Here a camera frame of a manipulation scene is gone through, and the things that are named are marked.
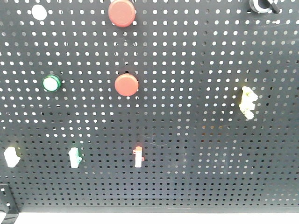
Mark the white green rocker switch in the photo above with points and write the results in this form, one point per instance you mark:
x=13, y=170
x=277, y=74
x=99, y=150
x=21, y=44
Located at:
x=74, y=157

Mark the white red rocker switch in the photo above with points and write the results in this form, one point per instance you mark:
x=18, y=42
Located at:
x=137, y=152

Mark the red mushroom button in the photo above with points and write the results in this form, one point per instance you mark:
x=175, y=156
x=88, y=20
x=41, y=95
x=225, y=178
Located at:
x=121, y=13
x=126, y=85

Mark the green round push button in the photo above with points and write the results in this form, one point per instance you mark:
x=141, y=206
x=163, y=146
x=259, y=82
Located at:
x=51, y=83

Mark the black rotary selector switch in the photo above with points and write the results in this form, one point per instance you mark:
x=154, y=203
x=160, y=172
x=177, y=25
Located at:
x=264, y=6

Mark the white yellow rocker switch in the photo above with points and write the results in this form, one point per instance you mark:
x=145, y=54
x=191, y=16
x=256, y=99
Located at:
x=11, y=157

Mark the yellow toggle switch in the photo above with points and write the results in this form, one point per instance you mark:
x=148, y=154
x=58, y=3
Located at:
x=247, y=102

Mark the lower red mushroom button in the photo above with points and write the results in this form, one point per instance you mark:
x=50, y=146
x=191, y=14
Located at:
x=126, y=85

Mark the white standing desk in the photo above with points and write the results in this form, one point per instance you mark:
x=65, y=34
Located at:
x=157, y=218

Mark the black perforated pegboard panel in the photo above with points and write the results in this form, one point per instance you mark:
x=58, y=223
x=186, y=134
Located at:
x=191, y=59

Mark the upper red mushroom button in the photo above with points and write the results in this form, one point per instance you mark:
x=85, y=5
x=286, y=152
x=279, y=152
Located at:
x=121, y=13

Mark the left black clamp bracket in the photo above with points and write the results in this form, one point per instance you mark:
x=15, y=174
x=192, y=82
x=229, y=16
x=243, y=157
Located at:
x=8, y=205

